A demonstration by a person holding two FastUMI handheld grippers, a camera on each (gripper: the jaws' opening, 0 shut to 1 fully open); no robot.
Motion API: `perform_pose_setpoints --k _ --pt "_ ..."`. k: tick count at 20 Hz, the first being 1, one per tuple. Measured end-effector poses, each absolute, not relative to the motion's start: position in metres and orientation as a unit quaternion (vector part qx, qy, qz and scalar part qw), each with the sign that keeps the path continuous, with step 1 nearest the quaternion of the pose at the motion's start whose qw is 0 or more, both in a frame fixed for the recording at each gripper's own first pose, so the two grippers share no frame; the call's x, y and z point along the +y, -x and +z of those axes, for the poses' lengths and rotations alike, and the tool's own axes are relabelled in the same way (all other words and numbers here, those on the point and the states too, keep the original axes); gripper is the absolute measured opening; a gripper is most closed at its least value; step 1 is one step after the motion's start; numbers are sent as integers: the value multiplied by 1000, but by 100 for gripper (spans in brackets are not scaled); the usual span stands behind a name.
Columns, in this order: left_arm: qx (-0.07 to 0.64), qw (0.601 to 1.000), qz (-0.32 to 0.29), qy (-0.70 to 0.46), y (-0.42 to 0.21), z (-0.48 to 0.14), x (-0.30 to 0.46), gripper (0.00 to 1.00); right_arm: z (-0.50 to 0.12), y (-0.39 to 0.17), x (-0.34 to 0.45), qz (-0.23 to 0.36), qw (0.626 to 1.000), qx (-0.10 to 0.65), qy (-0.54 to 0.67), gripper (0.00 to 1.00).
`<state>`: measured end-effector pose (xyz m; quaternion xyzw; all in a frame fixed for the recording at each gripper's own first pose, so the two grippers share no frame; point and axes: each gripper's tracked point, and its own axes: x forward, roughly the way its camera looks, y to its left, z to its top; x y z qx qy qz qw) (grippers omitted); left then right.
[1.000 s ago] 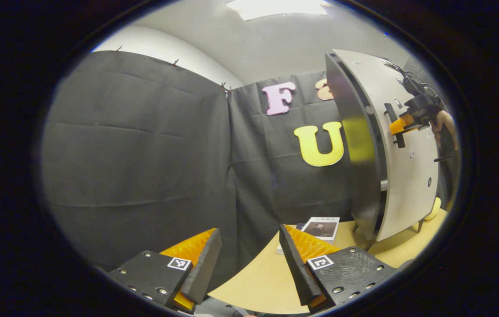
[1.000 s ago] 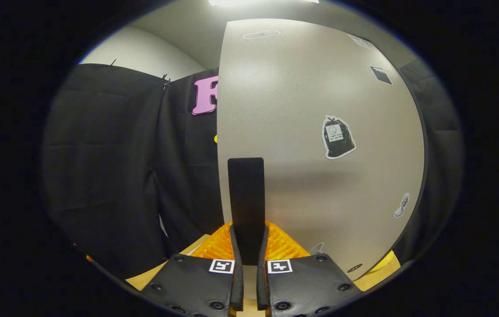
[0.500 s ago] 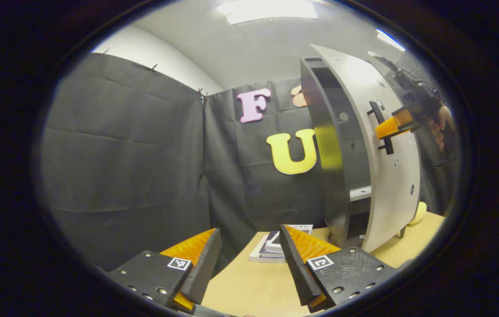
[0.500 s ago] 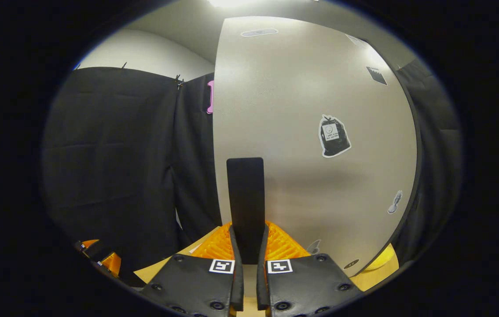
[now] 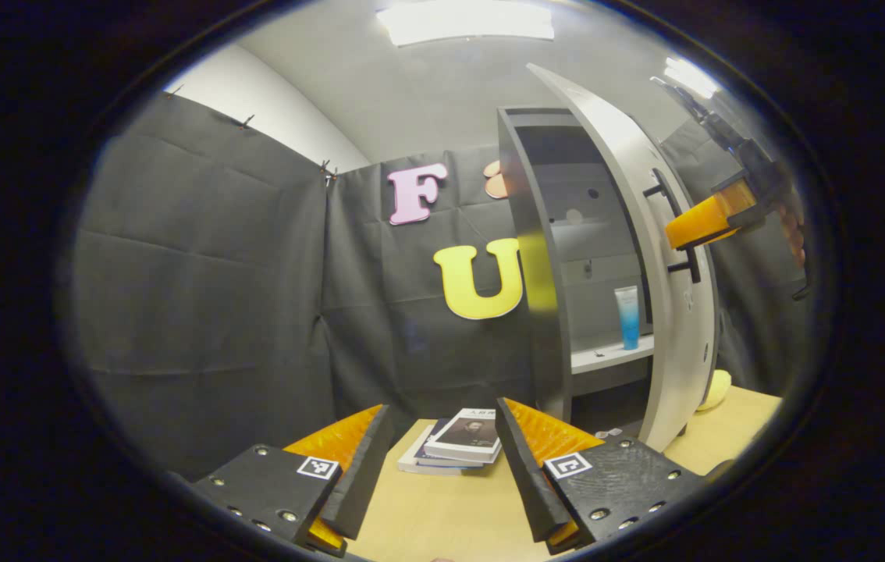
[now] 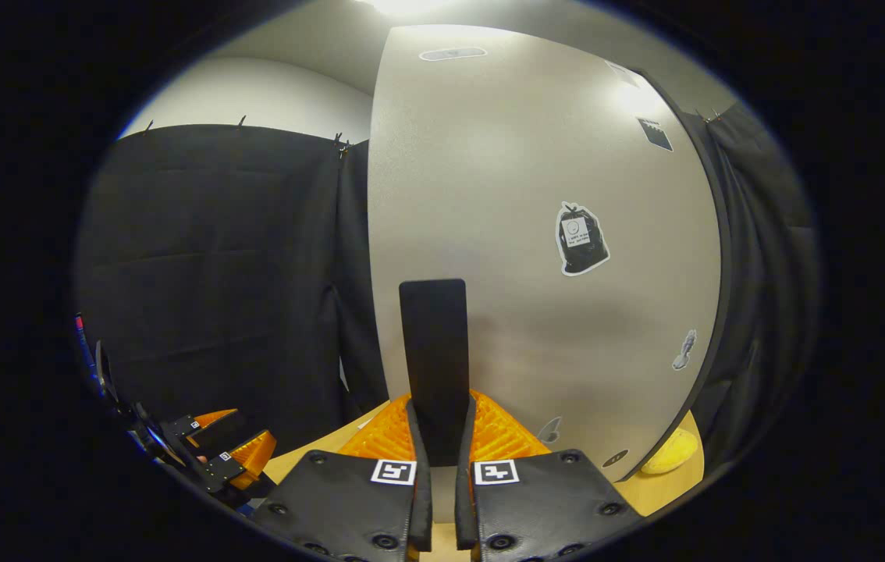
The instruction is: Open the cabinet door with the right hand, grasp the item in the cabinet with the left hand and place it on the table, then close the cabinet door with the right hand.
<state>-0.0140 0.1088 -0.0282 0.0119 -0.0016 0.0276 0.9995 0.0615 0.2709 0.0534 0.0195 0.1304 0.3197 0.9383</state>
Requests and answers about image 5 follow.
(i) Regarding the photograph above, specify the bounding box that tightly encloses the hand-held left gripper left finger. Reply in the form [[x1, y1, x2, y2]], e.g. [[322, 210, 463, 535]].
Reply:
[[193, 404, 394, 558]]

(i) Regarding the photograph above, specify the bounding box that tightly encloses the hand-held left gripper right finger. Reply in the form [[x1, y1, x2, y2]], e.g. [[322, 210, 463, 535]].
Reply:
[[495, 398, 705, 557]]

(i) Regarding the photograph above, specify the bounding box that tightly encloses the black door handle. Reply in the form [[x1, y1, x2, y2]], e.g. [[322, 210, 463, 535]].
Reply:
[[643, 168, 702, 283]]

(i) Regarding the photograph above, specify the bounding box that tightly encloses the blue and white bottle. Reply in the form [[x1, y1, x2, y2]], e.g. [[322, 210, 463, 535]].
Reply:
[[614, 286, 641, 350]]

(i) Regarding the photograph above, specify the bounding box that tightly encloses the dark grey cabinet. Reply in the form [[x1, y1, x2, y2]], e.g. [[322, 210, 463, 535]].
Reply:
[[497, 105, 693, 438]]

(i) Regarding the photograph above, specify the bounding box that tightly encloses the white cabinet shelf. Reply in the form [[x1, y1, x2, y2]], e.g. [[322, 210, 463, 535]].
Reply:
[[571, 334, 656, 375]]

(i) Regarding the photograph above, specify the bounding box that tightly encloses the blue cover book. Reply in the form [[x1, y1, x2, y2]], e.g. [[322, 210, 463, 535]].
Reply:
[[414, 419, 490, 469]]

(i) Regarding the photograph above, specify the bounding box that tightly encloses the double strip ceiling light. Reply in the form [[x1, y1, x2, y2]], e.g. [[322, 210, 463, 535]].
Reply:
[[663, 56, 720, 98]]

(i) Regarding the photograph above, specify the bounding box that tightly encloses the yellow bread toy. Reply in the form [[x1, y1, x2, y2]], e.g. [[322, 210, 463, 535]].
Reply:
[[696, 369, 732, 412]]

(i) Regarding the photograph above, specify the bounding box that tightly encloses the black backdrop cloth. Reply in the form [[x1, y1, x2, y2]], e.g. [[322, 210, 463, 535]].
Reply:
[[68, 86, 818, 481]]

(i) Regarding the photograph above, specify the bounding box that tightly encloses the long ceiling light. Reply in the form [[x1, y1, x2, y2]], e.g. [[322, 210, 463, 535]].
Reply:
[[376, 0, 556, 46]]

